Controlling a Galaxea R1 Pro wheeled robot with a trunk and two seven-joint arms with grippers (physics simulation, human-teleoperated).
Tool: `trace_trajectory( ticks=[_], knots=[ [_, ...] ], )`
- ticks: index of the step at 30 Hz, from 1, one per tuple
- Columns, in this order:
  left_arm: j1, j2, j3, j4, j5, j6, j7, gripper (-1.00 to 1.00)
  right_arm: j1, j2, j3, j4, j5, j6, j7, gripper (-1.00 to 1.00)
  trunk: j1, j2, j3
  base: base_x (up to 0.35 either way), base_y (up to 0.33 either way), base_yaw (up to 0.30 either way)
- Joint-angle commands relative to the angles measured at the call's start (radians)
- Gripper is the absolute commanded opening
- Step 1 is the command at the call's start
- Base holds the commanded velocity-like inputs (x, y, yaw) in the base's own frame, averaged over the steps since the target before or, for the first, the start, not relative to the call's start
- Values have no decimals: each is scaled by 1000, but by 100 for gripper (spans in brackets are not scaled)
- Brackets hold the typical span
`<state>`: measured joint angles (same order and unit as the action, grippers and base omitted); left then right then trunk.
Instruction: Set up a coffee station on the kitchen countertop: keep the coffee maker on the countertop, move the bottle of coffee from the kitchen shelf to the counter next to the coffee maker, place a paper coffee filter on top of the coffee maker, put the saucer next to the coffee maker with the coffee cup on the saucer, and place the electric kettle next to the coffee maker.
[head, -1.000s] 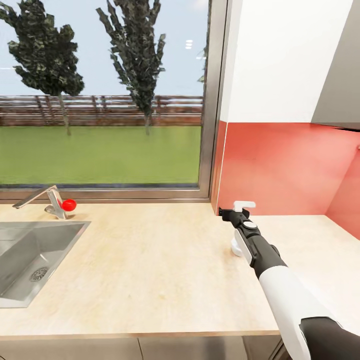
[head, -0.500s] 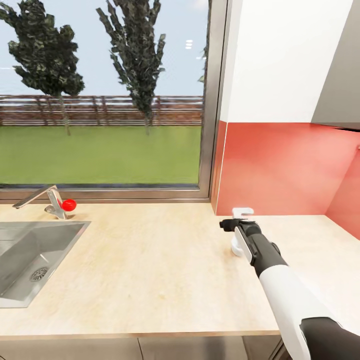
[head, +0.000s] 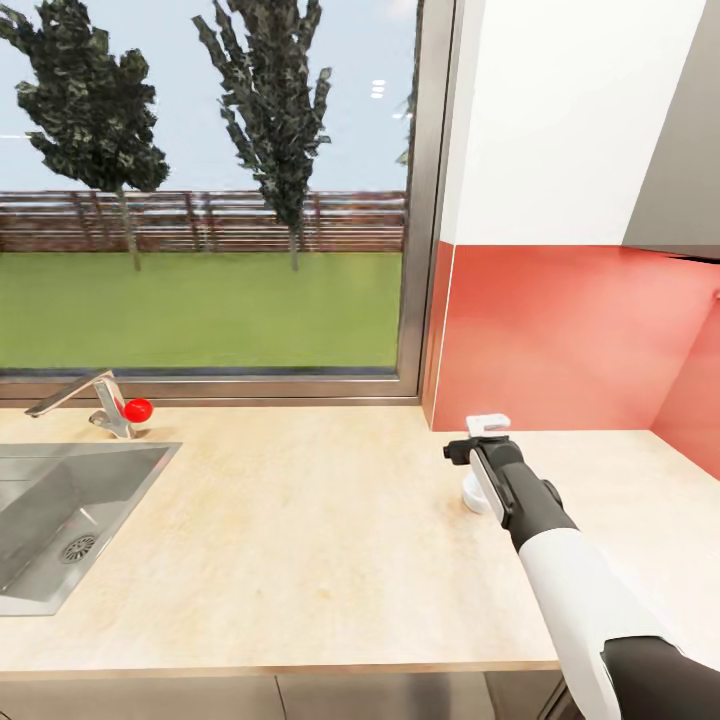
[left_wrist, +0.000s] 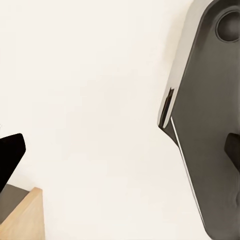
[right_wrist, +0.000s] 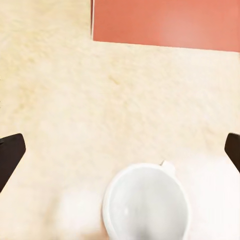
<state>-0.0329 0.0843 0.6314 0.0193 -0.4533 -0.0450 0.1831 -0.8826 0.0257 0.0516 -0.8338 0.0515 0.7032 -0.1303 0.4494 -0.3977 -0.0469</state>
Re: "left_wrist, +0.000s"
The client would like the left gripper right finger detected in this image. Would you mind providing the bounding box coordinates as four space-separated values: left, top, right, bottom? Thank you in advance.
224 133 240 173

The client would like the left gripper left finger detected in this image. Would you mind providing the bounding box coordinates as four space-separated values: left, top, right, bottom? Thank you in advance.
0 133 26 193

